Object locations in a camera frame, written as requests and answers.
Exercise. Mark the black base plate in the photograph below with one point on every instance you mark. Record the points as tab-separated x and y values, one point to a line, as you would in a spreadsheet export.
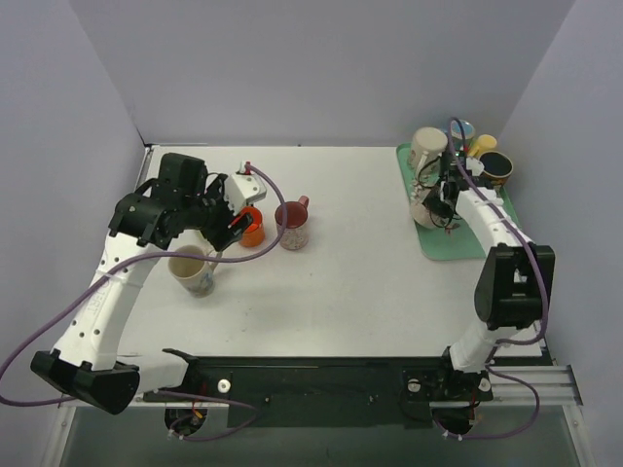
342	414

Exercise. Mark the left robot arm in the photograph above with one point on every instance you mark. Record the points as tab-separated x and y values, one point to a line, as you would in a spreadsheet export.
84	363

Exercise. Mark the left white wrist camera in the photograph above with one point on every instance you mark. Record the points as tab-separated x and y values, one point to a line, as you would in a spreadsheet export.
241	190

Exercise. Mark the pink patterned mug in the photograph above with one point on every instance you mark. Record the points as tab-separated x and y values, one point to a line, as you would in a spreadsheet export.
294	215

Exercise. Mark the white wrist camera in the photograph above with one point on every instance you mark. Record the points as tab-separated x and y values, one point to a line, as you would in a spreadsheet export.
474	166
241	190

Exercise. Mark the orange mug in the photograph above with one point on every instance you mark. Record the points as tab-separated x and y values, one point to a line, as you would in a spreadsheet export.
254	235

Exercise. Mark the beige floral mug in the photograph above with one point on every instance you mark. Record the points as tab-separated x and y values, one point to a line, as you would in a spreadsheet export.
421	209

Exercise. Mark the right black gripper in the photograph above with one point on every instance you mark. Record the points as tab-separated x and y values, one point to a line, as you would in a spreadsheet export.
439	202

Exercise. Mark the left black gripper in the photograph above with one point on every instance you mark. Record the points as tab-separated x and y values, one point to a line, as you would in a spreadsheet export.
222	224

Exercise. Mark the blue teal mug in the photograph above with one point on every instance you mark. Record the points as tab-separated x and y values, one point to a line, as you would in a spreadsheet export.
461	134

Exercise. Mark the yellow mug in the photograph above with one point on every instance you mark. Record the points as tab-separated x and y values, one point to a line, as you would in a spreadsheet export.
482	144

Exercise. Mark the cream floral mug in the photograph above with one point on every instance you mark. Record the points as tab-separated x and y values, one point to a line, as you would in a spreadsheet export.
195	276

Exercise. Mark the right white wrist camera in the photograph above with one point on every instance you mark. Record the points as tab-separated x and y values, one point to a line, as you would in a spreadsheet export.
474	166

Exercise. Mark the green serving tray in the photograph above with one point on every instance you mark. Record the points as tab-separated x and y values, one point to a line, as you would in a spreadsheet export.
458	243

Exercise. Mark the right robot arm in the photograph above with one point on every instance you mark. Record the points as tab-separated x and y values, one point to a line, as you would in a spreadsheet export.
514	286

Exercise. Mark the black mug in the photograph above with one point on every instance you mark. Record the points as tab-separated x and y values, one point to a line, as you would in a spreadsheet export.
497	167

